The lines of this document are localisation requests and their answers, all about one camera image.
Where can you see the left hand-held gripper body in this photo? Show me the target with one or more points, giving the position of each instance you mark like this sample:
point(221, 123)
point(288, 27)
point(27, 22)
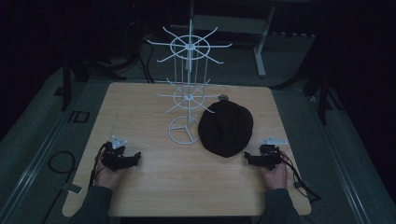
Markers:
point(115, 155)

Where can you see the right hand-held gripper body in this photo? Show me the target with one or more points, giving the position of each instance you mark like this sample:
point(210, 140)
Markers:
point(270, 154)

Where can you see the black hat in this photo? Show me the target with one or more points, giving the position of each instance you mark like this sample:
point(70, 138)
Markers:
point(225, 129)

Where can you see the person's left hand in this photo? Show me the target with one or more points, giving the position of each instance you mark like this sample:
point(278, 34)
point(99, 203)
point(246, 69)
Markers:
point(107, 175)

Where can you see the person's right hand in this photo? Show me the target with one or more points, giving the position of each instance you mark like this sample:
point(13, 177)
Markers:
point(275, 177)

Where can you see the black tripod stand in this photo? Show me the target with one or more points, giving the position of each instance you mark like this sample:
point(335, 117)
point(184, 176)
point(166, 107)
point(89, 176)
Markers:
point(322, 90)
point(71, 68)

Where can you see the grey metal desk frame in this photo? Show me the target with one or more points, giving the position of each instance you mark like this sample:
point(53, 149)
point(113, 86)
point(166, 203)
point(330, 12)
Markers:
point(249, 28)

